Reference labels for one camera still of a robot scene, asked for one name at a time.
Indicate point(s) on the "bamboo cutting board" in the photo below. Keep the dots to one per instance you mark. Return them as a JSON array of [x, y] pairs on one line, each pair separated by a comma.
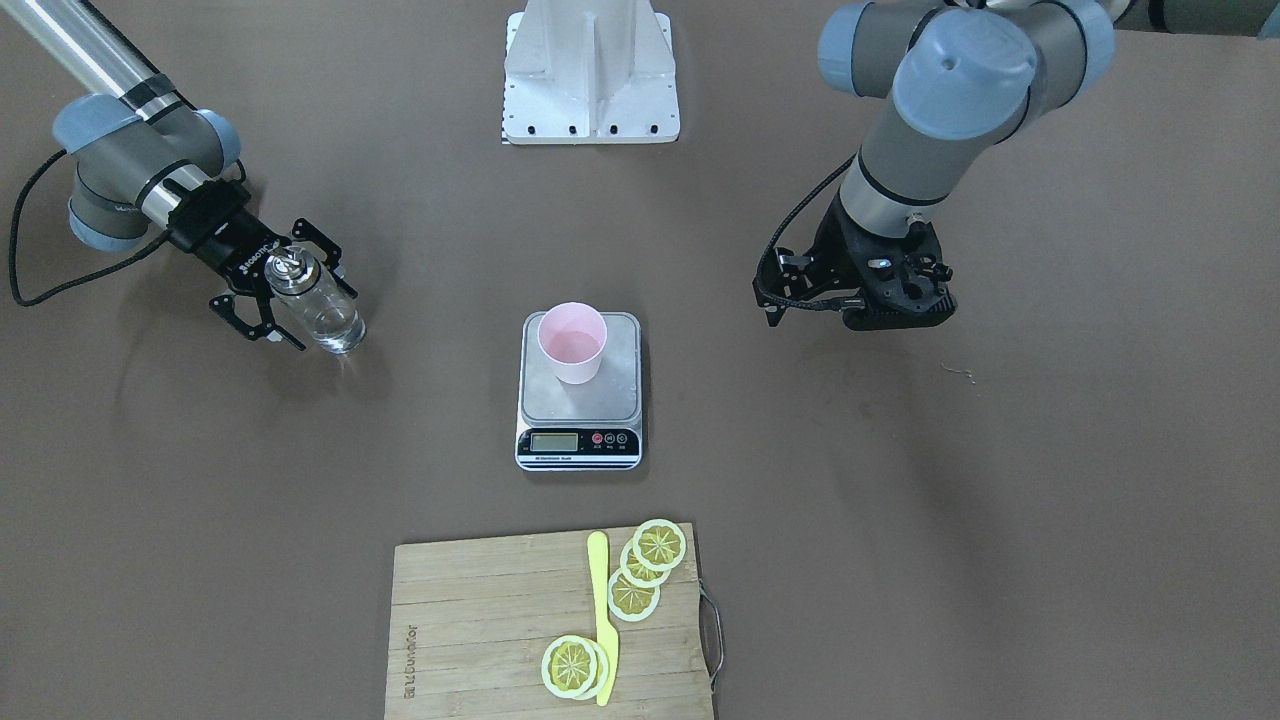
[[471, 618]]

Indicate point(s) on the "lemon slice pair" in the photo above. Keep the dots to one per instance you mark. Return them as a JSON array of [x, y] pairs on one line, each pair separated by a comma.
[[574, 668]]

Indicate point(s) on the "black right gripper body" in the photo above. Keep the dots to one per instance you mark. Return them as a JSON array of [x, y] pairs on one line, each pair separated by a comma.
[[232, 253]]

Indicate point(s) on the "yellow plastic knife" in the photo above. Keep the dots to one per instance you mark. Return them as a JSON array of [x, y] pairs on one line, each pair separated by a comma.
[[599, 560]]

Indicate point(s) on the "pink plastic cup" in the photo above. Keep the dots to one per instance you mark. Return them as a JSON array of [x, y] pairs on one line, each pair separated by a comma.
[[573, 337]]

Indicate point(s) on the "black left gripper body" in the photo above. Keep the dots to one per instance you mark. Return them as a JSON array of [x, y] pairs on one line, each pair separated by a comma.
[[833, 254]]

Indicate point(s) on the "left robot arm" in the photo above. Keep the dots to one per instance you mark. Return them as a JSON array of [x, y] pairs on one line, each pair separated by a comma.
[[958, 77]]

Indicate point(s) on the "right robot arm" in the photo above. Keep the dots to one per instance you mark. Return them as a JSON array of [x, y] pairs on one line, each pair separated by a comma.
[[152, 169]]

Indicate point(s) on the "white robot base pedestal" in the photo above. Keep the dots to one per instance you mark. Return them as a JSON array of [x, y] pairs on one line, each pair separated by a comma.
[[582, 72]]

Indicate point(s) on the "digital kitchen scale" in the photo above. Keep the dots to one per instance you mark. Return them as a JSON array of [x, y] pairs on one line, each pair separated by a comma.
[[593, 426]]

